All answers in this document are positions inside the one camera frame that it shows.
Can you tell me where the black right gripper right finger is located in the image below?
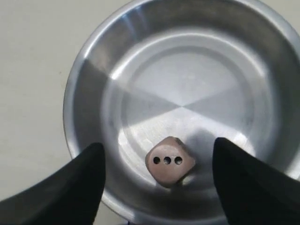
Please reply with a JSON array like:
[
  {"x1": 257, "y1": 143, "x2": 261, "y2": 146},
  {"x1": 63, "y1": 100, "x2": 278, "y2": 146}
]
[{"x1": 214, "y1": 137, "x2": 300, "y2": 225}]

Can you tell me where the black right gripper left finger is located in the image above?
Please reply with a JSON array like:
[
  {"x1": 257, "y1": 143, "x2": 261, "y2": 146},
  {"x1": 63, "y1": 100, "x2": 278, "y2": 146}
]
[{"x1": 0, "y1": 143, "x2": 105, "y2": 225}]

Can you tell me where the stainless steel round bowl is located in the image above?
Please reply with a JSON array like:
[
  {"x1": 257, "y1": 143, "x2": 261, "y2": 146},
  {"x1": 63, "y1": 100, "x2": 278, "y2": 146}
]
[{"x1": 63, "y1": 0, "x2": 300, "y2": 225}]

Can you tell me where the wooden die with black pips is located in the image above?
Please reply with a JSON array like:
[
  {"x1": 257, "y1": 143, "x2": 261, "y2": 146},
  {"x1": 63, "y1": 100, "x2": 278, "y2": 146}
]
[{"x1": 145, "y1": 136, "x2": 196, "y2": 188}]

